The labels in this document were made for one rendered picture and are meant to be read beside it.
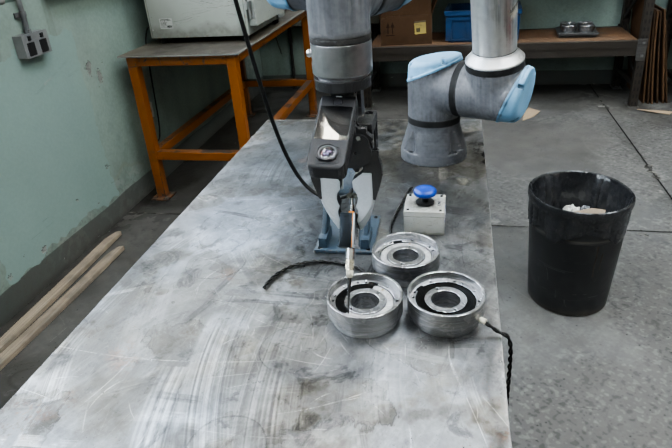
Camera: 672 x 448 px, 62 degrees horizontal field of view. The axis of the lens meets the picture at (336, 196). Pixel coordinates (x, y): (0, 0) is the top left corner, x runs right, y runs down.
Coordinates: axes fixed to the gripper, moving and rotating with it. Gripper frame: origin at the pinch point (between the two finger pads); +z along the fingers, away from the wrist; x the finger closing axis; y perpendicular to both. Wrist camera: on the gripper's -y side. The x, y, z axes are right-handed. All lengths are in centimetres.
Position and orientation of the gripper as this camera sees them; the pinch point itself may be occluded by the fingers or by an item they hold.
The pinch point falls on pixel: (349, 223)
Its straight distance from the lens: 77.6
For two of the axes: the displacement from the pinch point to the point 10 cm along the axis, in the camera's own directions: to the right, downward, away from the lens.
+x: -9.8, -0.2, 1.9
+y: 1.8, -4.5, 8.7
